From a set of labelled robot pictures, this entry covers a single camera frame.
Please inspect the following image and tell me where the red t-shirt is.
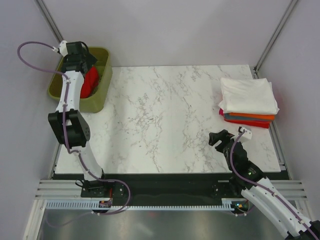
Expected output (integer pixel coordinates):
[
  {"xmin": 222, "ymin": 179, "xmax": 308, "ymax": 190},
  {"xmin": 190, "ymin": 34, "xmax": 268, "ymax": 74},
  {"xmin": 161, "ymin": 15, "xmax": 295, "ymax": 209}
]
[
  {"xmin": 80, "ymin": 66, "xmax": 99, "ymax": 99},
  {"xmin": 225, "ymin": 119, "xmax": 270, "ymax": 129}
]

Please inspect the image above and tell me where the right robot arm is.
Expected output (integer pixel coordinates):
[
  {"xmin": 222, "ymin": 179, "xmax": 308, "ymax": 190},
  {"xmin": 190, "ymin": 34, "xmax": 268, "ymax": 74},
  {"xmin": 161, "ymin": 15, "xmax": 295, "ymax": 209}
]
[{"xmin": 208, "ymin": 127, "xmax": 320, "ymax": 240}]

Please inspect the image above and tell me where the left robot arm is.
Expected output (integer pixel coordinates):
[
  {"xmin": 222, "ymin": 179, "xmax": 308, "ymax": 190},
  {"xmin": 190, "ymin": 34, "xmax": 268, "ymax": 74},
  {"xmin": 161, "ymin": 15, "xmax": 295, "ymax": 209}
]
[{"xmin": 48, "ymin": 40, "xmax": 110, "ymax": 197}]

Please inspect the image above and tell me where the folded grey t-shirt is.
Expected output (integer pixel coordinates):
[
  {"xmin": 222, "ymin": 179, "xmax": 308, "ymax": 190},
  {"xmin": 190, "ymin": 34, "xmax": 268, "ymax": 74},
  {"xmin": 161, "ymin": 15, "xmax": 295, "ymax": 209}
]
[{"xmin": 223, "ymin": 113, "xmax": 273, "ymax": 122}]

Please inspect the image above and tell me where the folded pink t-shirt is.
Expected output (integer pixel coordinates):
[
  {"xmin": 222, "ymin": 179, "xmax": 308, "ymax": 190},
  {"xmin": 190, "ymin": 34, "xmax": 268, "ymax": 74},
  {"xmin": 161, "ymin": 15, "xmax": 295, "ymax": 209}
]
[{"xmin": 219, "ymin": 108, "xmax": 224, "ymax": 116}]

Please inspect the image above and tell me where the folded red t-shirt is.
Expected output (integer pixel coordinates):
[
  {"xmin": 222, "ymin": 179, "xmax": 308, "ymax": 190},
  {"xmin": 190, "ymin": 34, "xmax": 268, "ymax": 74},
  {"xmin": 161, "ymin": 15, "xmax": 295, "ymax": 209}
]
[{"xmin": 225, "ymin": 119, "xmax": 270, "ymax": 129}]

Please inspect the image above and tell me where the folded white t-shirt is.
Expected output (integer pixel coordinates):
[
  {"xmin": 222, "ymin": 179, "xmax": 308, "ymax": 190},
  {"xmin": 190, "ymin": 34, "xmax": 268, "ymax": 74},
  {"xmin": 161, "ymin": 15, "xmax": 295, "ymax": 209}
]
[{"xmin": 219, "ymin": 77, "xmax": 279, "ymax": 115}]

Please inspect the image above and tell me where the olive green plastic basket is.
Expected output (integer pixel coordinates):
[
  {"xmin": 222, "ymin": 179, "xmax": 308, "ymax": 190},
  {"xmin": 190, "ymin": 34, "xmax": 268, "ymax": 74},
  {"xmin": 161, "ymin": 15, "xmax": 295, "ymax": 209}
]
[{"xmin": 47, "ymin": 46, "xmax": 113, "ymax": 113}]

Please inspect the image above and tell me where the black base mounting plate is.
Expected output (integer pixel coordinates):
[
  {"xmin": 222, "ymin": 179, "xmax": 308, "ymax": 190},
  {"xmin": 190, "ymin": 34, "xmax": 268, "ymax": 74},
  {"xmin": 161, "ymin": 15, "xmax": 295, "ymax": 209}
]
[{"xmin": 52, "ymin": 172, "xmax": 292, "ymax": 207}]

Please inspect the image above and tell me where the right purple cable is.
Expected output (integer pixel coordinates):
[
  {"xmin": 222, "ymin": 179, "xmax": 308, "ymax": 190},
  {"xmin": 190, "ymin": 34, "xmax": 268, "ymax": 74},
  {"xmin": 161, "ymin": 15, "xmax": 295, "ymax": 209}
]
[{"xmin": 229, "ymin": 129, "xmax": 320, "ymax": 240}]

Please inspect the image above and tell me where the purple cable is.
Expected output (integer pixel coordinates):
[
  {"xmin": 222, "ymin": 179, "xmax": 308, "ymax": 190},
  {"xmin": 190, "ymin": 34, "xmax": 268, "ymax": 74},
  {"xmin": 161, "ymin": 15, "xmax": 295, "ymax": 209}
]
[
  {"xmin": 16, "ymin": 41, "xmax": 132, "ymax": 228},
  {"xmin": 229, "ymin": 129, "xmax": 320, "ymax": 240}
]

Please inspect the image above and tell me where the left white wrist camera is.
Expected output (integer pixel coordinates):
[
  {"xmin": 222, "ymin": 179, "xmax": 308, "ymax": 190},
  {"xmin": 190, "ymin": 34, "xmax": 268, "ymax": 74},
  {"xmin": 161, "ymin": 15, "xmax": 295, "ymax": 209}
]
[{"xmin": 52, "ymin": 40, "xmax": 68, "ymax": 57}]

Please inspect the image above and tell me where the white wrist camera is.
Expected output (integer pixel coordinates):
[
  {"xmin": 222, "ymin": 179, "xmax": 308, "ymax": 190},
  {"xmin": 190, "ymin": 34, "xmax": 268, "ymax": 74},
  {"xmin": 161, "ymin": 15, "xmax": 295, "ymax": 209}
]
[
  {"xmin": 238, "ymin": 126, "xmax": 253, "ymax": 143},
  {"xmin": 52, "ymin": 40, "xmax": 68, "ymax": 57}
]

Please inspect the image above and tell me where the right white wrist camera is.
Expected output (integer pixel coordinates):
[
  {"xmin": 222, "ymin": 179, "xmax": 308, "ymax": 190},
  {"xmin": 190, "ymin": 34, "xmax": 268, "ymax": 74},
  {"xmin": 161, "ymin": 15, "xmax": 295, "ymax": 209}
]
[{"xmin": 238, "ymin": 126, "xmax": 253, "ymax": 143}]

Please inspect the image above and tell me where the left aluminium frame post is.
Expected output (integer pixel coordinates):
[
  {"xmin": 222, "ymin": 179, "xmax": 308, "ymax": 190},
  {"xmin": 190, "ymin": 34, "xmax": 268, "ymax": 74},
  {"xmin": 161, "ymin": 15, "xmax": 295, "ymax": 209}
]
[{"xmin": 34, "ymin": 0, "xmax": 64, "ymax": 43}]

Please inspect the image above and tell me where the aluminium frame post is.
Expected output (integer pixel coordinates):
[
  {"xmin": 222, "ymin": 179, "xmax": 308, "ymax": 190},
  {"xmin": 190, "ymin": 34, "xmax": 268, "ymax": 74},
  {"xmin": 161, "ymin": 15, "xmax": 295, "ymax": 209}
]
[
  {"xmin": 250, "ymin": 0, "xmax": 300, "ymax": 78},
  {"xmin": 34, "ymin": 0, "xmax": 64, "ymax": 43}
]

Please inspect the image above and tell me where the right aluminium frame post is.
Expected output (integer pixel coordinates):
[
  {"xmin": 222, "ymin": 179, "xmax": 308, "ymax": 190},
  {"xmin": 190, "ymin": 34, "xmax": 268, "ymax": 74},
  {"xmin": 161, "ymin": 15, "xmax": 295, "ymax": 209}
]
[{"xmin": 250, "ymin": 0, "xmax": 300, "ymax": 78}]

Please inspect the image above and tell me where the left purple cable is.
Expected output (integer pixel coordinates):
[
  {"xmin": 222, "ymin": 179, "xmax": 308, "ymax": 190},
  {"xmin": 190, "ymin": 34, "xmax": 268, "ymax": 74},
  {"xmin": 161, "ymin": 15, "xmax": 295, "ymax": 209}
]
[{"xmin": 16, "ymin": 41, "xmax": 132, "ymax": 228}]

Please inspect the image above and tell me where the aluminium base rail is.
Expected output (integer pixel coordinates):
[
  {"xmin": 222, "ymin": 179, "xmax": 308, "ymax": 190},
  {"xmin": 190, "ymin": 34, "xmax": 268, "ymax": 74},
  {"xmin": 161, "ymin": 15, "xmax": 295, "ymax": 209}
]
[{"xmin": 34, "ymin": 179, "xmax": 85, "ymax": 200}]

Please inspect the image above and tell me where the white slotted cable duct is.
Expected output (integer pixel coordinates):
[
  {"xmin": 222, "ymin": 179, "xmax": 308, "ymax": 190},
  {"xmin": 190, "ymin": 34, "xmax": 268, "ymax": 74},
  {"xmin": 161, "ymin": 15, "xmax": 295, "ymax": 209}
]
[{"xmin": 45, "ymin": 199, "xmax": 234, "ymax": 211}]

